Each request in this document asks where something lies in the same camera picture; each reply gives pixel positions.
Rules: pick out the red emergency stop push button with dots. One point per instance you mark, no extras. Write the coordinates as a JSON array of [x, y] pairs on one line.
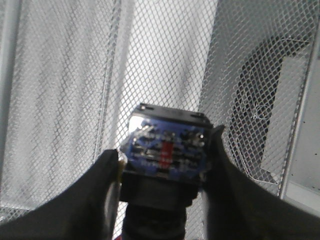
[[167, 156]]

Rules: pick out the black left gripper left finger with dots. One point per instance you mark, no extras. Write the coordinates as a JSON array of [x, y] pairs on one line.
[[84, 211]]

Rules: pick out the silver mesh tray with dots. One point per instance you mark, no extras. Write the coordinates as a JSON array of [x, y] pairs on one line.
[[72, 72]]

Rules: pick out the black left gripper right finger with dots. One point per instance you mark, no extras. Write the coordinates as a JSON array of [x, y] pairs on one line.
[[239, 209]]

